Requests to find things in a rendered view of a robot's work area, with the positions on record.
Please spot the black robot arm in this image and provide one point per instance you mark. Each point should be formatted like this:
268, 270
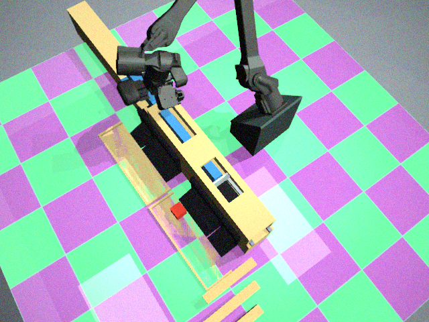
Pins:
251, 72

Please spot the red cube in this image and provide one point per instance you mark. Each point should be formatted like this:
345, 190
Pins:
178, 210

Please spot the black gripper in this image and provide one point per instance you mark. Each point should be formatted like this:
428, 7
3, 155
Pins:
132, 92

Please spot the tan flat bar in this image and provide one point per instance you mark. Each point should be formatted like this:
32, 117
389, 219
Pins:
223, 285
233, 303

